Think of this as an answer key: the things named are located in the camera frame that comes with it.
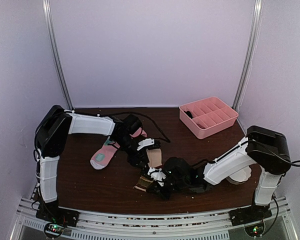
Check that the circuit board with leds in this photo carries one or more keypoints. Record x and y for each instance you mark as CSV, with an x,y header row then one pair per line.
x,y
53,230
255,230

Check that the pink divided organizer tray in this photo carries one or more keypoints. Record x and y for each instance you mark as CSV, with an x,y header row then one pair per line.
x,y
210,116

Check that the black item in tray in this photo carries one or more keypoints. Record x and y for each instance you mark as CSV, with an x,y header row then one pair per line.
x,y
189,114

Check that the striped beige maroon sock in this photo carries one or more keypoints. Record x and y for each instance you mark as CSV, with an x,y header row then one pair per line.
x,y
155,161

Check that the white scalloped bowl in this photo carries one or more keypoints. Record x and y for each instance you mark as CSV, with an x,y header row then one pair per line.
x,y
240,177

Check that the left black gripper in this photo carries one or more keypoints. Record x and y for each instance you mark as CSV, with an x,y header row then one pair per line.
x,y
135,161

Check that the aluminium frame post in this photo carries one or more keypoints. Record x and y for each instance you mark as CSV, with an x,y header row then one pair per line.
x,y
55,53
247,64

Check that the right aluminium frame post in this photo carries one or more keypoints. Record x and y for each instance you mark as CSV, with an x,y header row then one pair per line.
x,y
247,64

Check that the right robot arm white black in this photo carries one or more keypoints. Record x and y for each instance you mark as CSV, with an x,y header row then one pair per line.
x,y
261,146

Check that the pink patterned sock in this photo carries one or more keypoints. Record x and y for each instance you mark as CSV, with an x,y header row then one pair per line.
x,y
103,156

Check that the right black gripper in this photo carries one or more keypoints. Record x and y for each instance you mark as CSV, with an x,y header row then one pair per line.
x,y
155,189

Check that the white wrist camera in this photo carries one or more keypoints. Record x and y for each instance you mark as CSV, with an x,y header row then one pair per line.
x,y
145,143
157,175

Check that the aluminium front rail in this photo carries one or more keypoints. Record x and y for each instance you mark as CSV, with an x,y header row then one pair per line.
x,y
209,225

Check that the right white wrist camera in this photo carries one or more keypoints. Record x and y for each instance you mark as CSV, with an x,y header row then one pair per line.
x,y
157,175

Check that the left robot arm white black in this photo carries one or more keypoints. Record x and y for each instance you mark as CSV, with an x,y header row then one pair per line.
x,y
52,133

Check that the left circuit board with leds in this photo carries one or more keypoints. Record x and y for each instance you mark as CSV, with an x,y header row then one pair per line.
x,y
53,230

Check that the left aluminium frame post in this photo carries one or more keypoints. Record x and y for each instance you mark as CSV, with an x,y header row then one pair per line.
x,y
55,53

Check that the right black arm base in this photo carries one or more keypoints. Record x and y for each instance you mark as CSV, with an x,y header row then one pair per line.
x,y
250,214

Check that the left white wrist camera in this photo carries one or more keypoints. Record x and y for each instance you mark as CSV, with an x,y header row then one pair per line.
x,y
145,143

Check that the right circuit board with leds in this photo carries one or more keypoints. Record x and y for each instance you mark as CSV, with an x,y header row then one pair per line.
x,y
255,230

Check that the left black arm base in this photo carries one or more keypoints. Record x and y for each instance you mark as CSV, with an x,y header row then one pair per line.
x,y
64,217

